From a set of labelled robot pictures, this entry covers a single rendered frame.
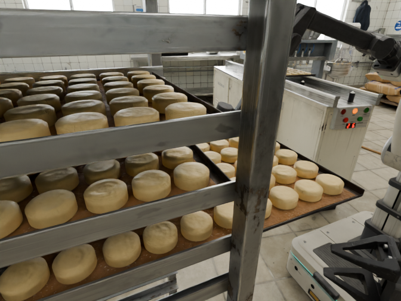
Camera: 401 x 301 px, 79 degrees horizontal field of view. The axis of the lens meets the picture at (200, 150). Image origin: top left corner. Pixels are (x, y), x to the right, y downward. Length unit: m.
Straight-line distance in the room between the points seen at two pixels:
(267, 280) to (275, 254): 0.20
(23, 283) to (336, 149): 1.71
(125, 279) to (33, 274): 0.11
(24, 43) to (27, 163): 0.09
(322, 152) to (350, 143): 0.20
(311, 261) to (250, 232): 1.07
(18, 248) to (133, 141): 0.14
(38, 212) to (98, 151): 0.11
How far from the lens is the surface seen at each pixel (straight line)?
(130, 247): 0.36
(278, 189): 0.47
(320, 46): 2.47
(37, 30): 0.22
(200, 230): 0.37
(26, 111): 0.34
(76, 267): 0.36
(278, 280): 1.58
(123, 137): 0.23
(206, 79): 5.20
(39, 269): 0.38
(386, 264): 0.42
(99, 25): 0.21
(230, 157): 0.57
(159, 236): 0.37
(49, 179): 0.37
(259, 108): 0.24
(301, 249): 1.42
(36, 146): 0.24
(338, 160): 1.87
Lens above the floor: 1.23
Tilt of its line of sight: 26 degrees down
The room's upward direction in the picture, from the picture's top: straight up
